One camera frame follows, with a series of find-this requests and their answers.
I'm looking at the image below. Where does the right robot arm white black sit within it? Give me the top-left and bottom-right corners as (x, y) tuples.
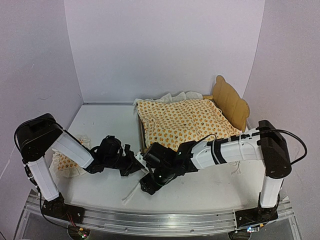
(139, 120), (308, 222)

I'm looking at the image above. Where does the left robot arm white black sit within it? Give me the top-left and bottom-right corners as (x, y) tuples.
(13, 113), (145, 219)

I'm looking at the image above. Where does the small duck print pillow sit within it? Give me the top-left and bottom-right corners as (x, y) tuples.
(51, 133), (93, 178)

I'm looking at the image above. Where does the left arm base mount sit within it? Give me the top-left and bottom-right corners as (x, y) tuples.
(41, 193), (85, 224)

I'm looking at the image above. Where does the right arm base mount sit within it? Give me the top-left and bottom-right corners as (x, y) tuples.
(235, 195), (280, 230)

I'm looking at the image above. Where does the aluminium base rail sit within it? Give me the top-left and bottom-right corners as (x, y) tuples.
(13, 190), (302, 240)

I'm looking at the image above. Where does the wooden pet bed frame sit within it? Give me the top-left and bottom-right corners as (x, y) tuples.
(136, 74), (251, 152)

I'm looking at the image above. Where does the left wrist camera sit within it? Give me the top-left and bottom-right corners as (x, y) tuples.
(122, 144), (133, 157)

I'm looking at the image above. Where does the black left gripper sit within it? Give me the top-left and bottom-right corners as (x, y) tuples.
(104, 150), (141, 177)

